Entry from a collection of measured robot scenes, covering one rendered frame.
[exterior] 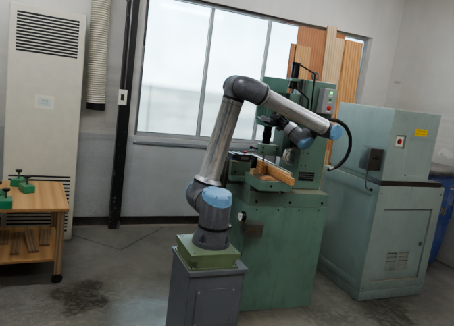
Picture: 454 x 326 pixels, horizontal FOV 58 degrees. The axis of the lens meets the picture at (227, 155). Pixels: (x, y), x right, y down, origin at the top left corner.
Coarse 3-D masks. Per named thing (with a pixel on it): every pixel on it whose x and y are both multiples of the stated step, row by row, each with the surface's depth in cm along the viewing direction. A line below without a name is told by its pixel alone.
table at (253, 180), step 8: (232, 176) 253; (240, 176) 255; (248, 176) 252; (256, 176) 246; (272, 176) 253; (256, 184) 240; (264, 184) 237; (272, 184) 239; (280, 184) 241; (288, 184) 243
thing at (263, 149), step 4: (260, 144) 265; (264, 144) 266; (268, 144) 268; (272, 144) 271; (260, 148) 265; (264, 148) 266; (268, 148) 267; (272, 148) 268; (256, 152) 270; (260, 152) 265; (264, 152) 266; (268, 152) 267; (272, 152) 268; (264, 156) 270
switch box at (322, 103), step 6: (324, 90) 257; (330, 90) 258; (336, 90) 260; (324, 96) 258; (336, 96) 261; (318, 102) 263; (324, 102) 259; (318, 108) 262; (324, 108) 259; (330, 114) 262
